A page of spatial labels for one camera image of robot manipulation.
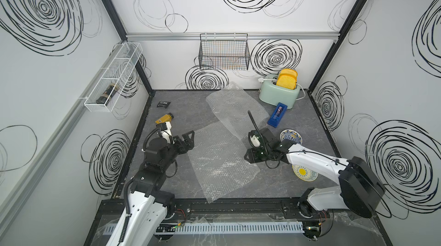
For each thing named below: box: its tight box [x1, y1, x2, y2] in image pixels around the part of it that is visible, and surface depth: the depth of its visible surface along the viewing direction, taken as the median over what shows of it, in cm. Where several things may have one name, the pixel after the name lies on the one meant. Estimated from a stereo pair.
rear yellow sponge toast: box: [279, 68, 298, 79], surface depth 102 cm
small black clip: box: [156, 101, 171, 109], surface depth 113 cm
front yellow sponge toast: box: [276, 74, 297, 90], surface depth 101 cm
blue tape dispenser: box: [267, 102, 288, 129], surface depth 104 cm
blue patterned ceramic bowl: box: [279, 128, 303, 145], surface depth 96 cm
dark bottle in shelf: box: [95, 83, 120, 106], surface depth 68 cm
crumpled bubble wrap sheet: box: [205, 81, 270, 141], surface depth 113 cm
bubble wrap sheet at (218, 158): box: [188, 120, 261, 203], surface depth 88 cm
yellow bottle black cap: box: [155, 112, 174, 125], surface depth 104 cm
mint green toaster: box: [258, 75, 301, 109], surface depth 107 cm
